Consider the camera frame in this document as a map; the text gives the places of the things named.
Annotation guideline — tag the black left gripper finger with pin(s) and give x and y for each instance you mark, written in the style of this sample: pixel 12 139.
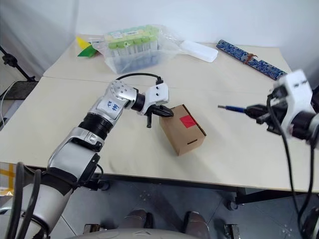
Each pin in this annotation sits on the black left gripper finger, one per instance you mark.
pixel 166 112
pixel 149 122

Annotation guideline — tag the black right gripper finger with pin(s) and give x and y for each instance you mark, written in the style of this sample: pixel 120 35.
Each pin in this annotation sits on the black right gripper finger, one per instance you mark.
pixel 258 109
pixel 264 119

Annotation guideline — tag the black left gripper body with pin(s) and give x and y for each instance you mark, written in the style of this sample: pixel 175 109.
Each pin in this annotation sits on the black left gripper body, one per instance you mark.
pixel 155 110

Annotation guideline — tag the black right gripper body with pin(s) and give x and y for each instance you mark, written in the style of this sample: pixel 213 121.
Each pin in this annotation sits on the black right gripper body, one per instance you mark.
pixel 279 112

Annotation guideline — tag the blue pen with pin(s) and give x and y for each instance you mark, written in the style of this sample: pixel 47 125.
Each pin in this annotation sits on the blue pen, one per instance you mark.
pixel 234 108

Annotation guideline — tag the brown cardboard box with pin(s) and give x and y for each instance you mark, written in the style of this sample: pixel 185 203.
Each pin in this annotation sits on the brown cardboard box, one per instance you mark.
pixel 184 139

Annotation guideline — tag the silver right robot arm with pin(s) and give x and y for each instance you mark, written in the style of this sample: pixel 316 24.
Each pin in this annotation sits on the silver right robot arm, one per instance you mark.
pixel 304 127

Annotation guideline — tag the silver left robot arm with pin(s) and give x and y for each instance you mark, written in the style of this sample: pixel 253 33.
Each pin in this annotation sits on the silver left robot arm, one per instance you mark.
pixel 74 154

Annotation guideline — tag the long blue patterned box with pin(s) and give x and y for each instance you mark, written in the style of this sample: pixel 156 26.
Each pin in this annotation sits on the long blue patterned box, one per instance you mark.
pixel 251 59

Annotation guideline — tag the red tape square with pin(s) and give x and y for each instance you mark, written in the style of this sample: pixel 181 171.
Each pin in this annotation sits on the red tape square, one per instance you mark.
pixel 187 121

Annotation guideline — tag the green-capped test tube rack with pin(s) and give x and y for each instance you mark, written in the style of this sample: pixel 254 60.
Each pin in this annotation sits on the green-capped test tube rack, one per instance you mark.
pixel 132 49

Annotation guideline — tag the clear plastic bag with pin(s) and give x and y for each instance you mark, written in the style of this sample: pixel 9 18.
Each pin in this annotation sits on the clear plastic bag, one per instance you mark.
pixel 172 44

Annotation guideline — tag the white plastic tray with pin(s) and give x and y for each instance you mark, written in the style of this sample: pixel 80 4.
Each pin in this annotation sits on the white plastic tray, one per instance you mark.
pixel 199 51

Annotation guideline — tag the green paper wedge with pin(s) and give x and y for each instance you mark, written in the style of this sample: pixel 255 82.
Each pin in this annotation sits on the green paper wedge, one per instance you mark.
pixel 87 52

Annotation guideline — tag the black table caster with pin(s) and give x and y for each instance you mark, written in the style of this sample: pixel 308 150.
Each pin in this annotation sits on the black table caster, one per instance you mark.
pixel 231 204

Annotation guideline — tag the dark brown rounded shape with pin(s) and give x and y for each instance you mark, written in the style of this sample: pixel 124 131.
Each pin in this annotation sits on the dark brown rounded shape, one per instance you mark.
pixel 137 219
pixel 195 224

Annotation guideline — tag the yellow paper wedge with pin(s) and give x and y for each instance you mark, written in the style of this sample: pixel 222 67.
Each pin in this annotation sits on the yellow paper wedge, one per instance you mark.
pixel 82 41

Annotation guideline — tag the grey robot torso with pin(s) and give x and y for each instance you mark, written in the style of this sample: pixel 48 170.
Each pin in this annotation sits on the grey robot torso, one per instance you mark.
pixel 119 235

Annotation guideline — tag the black equipment platform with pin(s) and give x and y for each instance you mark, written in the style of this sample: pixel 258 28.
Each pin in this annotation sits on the black equipment platform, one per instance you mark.
pixel 20 90

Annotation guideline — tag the black tripod stand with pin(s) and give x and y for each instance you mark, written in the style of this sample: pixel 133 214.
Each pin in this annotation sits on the black tripod stand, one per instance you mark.
pixel 15 64

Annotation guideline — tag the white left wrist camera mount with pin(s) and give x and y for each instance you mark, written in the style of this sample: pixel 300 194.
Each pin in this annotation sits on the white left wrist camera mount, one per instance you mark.
pixel 157 95

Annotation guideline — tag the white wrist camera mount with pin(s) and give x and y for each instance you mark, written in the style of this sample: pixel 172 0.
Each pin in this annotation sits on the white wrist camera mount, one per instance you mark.
pixel 157 95
pixel 296 92

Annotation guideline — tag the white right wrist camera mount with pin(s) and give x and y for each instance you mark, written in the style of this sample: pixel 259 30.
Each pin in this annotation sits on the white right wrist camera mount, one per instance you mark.
pixel 296 92

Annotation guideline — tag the dark metal foot bracket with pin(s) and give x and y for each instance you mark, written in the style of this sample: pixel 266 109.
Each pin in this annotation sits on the dark metal foot bracket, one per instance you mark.
pixel 231 230
pixel 93 229

